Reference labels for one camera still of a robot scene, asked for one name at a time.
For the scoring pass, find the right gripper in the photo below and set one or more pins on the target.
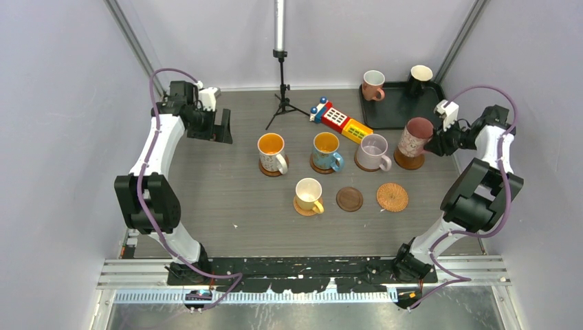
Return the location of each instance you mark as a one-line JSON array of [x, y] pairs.
[[438, 144]]

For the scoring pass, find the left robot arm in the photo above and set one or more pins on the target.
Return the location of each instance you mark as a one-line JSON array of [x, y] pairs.
[[147, 201]]

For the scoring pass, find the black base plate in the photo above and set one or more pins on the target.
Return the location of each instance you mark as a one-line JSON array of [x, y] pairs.
[[350, 274]]

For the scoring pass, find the pink mug white inside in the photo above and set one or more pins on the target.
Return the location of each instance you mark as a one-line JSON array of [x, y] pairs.
[[373, 82]]

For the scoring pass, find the black tray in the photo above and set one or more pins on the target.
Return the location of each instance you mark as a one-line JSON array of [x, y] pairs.
[[396, 109]]

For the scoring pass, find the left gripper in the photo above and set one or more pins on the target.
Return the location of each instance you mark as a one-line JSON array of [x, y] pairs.
[[221, 133]]

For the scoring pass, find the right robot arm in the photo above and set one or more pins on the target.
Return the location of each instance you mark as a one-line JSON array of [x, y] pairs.
[[476, 201]]

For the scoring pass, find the black mug white inside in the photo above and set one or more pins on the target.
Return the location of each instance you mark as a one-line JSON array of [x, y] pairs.
[[419, 75]]

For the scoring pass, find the yellow mug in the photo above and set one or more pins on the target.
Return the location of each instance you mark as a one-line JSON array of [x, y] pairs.
[[308, 189]]

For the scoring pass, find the patterned mug orange inside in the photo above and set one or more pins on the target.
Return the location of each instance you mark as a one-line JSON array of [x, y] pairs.
[[271, 144]]

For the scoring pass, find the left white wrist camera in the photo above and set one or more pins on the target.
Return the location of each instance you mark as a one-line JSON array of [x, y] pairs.
[[207, 97]]

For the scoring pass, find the grey mug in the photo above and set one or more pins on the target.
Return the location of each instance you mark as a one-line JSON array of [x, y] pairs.
[[372, 152]]

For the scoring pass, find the ridged wooden coaster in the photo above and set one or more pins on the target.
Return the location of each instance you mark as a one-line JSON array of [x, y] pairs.
[[408, 163], [274, 165], [323, 165], [364, 168]]

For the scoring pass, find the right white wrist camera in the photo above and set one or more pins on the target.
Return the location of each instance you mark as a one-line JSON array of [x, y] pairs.
[[447, 111]]

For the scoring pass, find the black tripod with pole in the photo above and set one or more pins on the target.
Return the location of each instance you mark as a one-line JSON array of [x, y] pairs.
[[280, 54]]

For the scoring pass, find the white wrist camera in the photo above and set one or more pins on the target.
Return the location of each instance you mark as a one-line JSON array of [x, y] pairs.
[[207, 97], [447, 111]]

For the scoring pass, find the woven coaster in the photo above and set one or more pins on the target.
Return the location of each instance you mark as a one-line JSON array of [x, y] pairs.
[[308, 209], [392, 197]]

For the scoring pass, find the dark wooden coaster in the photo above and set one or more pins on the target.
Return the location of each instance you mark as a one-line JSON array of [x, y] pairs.
[[349, 199]]

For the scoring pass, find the blue mug orange inside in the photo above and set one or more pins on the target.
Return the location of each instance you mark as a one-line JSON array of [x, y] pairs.
[[326, 144]]

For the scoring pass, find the toy block house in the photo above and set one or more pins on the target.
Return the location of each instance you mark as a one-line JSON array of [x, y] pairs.
[[325, 113]]

